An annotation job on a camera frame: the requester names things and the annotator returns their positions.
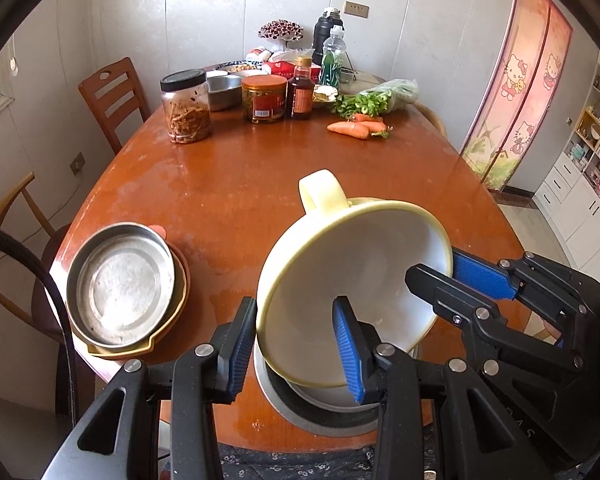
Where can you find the pink cartoon sliding door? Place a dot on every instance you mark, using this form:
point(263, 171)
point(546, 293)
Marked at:
point(515, 85)

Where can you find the brown wooden chair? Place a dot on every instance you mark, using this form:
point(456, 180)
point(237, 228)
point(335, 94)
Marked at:
point(112, 95)

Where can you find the clear jar with black lid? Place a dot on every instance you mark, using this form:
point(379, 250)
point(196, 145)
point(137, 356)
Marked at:
point(187, 110)

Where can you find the clear plastic bottle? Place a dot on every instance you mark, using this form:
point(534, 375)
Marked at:
point(332, 60)

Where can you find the large carrot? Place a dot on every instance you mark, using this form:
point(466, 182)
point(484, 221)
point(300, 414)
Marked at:
point(347, 130)

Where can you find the black thermos flask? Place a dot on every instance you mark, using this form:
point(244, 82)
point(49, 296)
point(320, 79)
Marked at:
point(324, 32)

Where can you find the orange plate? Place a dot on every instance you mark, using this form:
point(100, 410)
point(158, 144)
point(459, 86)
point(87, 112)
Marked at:
point(159, 232)

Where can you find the steel bowl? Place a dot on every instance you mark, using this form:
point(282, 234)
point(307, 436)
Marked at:
point(290, 410)

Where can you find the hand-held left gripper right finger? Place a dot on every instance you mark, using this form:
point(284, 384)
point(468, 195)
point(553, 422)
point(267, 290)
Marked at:
point(347, 355)

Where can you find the dark red flower ornament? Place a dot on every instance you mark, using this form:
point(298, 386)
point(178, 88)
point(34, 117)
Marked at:
point(280, 32)

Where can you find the small carrot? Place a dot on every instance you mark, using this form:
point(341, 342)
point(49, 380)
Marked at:
point(367, 117)
point(380, 127)

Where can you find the blue rimmed food dish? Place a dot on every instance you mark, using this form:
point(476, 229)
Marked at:
point(237, 66)

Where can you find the small dish of food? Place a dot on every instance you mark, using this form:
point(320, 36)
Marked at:
point(325, 95)

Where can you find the red tissue box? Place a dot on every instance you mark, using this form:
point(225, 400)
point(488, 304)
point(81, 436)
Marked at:
point(282, 68)

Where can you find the yellow shell-shaped plate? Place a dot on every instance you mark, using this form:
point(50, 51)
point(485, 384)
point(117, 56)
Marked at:
point(177, 305)

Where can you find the jar with red label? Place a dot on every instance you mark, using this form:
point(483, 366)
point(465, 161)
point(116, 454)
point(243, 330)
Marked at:
point(263, 100)

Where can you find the steel pot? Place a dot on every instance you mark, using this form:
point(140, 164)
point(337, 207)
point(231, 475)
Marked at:
point(225, 92)

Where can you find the shallow steel pan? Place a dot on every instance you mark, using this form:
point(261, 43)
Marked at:
point(122, 287)

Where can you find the beige wall switch plate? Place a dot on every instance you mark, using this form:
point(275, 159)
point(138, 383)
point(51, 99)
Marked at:
point(356, 8)

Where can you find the person's dark floral pants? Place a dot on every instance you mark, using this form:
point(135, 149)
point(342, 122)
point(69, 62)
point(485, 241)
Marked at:
point(290, 462)

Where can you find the dark sauce bottle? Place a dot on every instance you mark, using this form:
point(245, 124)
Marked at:
point(300, 95)

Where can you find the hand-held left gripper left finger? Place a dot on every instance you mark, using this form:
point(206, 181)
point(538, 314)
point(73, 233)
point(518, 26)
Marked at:
point(240, 355)

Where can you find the grey wall outlet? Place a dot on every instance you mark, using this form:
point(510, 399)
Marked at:
point(77, 163)

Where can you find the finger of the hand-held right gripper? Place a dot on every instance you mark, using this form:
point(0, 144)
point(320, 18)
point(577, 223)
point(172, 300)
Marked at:
point(482, 275)
point(445, 295)

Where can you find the white cabinet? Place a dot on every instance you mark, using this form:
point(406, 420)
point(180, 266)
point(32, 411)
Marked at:
point(580, 200)

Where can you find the bag of green vegetables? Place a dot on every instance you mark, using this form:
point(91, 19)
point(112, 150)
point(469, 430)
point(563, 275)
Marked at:
point(380, 95)

